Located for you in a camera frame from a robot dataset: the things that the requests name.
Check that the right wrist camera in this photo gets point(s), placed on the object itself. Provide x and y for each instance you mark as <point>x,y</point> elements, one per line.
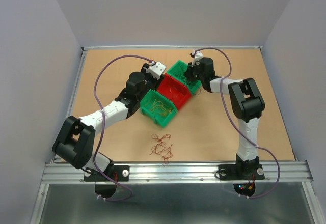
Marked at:
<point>196,55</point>

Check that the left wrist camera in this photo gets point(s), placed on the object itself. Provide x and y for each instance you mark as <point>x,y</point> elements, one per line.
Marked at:
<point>156,69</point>

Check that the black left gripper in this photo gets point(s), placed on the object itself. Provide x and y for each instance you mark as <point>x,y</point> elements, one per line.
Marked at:
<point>156,82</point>

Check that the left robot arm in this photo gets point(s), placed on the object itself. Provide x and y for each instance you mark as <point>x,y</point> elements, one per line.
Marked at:
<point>75,141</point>

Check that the aluminium mounting rail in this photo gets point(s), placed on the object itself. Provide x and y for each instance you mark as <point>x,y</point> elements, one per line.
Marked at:
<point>174,173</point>

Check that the green plastic bin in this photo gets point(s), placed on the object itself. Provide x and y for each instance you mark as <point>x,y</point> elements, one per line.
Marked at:
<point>177,72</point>
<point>158,108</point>

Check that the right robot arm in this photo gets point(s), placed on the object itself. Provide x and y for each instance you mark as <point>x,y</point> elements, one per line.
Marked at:
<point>246,102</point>

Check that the near green plastic bin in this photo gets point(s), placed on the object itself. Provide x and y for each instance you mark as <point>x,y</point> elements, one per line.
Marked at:
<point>158,108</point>

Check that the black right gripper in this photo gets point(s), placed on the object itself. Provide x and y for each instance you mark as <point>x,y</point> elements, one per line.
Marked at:
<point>187,73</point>

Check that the far green plastic bin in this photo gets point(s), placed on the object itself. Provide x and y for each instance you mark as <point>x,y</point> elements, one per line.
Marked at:
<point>177,72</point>

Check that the red plastic bin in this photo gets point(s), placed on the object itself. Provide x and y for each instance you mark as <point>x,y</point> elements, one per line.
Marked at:
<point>175,91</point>

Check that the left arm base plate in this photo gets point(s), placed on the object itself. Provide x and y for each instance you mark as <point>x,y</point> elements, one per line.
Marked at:
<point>118,173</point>

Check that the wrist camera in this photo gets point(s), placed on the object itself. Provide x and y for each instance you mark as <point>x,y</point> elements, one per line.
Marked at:
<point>196,55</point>
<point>156,69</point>

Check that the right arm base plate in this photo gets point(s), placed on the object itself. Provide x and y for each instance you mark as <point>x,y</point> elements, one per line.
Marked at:
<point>230,172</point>

